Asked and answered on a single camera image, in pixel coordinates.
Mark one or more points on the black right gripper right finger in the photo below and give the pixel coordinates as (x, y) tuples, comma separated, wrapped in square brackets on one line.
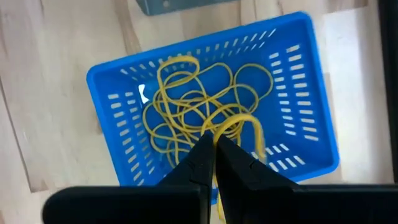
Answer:
[(233, 174)]

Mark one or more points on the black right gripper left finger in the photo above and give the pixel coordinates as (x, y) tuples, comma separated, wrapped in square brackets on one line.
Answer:
[(199, 168)]

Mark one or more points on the blue plastic basket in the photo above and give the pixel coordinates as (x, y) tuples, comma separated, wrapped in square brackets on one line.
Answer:
[(217, 79)]

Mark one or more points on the grey perforated metal shelf riser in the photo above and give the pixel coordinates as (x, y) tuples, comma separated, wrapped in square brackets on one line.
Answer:
[(174, 6)]

